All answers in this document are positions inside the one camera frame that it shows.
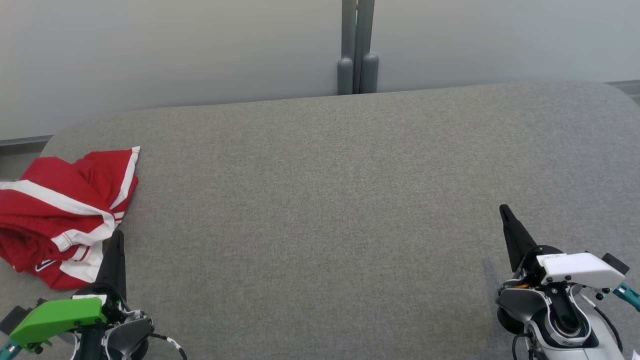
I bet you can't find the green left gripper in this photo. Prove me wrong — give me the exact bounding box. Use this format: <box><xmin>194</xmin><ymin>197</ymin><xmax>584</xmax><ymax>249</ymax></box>
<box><xmin>9</xmin><ymin>230</ymin><xmax>127</xmax><ymax>352</ymax></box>

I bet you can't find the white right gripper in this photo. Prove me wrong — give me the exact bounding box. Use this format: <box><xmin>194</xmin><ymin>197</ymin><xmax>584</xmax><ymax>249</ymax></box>
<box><xmin>499</xmin><ymin>204</ymin><xmax>626</xmax><ymax>290</ymax></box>

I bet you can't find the red shorts white stripe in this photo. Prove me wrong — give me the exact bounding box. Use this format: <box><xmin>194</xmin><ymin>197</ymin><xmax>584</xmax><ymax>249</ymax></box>
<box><xmin>0</xmin><ymin>146</ymin><xmax>141</xmax><ymax>251</ymax></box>

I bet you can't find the grey fabric sofa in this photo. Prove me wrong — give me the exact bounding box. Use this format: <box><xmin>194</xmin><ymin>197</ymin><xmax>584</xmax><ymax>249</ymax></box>
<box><xmin>0</xmin><ymin>81</ymin><xmax>640</xmax><ymax>360</ymax></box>

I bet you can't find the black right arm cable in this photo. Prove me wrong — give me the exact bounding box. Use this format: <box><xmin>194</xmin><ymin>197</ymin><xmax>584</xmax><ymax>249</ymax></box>
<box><xmin>590</xmin><ymin>282</ymin><xmax>640</xmax><ymax>352</ymax></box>

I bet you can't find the grey metal double post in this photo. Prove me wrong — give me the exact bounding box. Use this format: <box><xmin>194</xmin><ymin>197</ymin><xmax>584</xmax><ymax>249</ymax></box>
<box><xmin>336</xmin><ymin>0</ymin><xmax>380</xmax><ymax>96</ymax></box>

